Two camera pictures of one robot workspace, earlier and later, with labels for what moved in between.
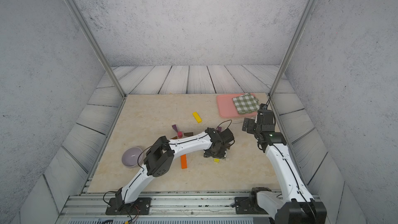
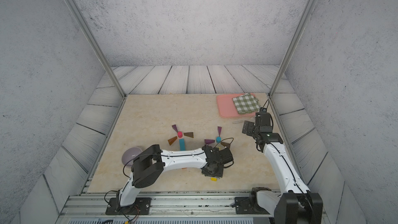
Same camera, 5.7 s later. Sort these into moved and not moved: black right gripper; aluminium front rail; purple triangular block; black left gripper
Moved: black left gripper
Not moved: aluminium front rail; black right gripper; purple triangular block
